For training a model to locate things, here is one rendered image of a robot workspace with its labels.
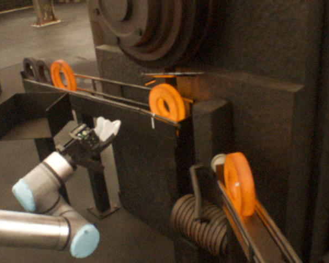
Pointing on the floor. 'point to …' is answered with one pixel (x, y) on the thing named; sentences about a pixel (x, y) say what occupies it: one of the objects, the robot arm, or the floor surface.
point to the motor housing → (200, 231)
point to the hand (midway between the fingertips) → (117, 125)
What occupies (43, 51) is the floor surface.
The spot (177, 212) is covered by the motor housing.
